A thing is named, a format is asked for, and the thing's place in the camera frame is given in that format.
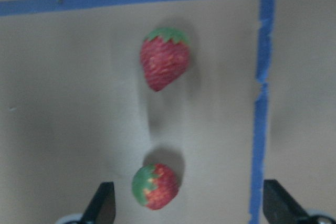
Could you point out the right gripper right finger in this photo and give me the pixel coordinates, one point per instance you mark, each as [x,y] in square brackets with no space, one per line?
[279,207]

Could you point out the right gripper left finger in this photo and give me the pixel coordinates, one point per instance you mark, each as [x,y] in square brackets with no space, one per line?
[102,207]

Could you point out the red strawberry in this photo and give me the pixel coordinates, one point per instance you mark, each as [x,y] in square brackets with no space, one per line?
[154,186]
[164,56]

